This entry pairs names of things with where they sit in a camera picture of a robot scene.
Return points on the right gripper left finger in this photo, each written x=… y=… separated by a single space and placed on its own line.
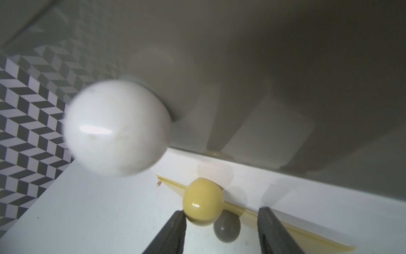
x=171 y=238

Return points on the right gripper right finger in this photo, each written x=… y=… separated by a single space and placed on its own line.
x=273 y=236

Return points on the grey three-drawer storage box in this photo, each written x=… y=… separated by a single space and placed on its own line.
x=299 y=106

